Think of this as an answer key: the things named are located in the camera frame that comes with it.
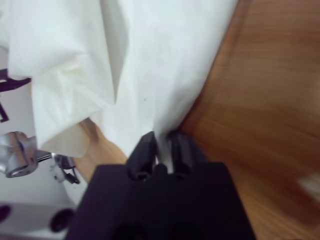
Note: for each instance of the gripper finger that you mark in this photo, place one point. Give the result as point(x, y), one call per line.
point(183, 152)
point(143, 155)

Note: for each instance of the white camera stand mount block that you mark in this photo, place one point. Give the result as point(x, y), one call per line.
point(20, 112)

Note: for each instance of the white t-shirt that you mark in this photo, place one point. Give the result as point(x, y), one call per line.
point(162, 62)

